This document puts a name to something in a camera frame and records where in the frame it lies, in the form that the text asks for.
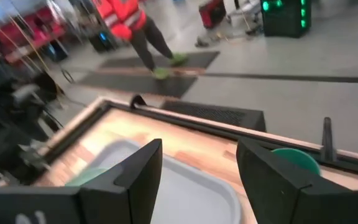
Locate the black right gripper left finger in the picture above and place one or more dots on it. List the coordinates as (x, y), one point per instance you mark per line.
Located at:
(129, 193)

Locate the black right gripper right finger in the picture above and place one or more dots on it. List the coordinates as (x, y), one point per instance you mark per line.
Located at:
(272, 186)

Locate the dark green cup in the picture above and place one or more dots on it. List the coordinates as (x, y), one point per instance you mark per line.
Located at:
(300, 160)

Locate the pale green plate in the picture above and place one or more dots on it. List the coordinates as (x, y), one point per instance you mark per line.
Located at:
(85, 177)

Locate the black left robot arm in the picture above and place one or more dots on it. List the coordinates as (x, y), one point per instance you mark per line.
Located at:
(11, 124)

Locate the grey plastic tray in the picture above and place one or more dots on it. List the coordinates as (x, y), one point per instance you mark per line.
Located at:
(191, 199)

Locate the black table clamp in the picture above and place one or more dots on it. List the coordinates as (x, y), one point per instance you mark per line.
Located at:
(137, 100)
(327, 137)

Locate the black floor mat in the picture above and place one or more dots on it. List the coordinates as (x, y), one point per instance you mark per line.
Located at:
(197, 59)
(135, 84)

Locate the black box with blue light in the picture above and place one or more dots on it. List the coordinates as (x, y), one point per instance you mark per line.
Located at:
(102, 40)

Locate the black computer tower green lights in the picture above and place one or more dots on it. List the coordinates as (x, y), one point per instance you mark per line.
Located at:
(286, 21)

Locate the person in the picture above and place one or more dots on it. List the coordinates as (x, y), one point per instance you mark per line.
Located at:
(126, 18)

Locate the red tool case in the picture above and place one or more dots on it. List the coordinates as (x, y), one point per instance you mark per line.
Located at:
(211, 14)

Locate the red workbench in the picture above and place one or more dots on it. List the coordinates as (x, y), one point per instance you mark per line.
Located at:
(26, 34)

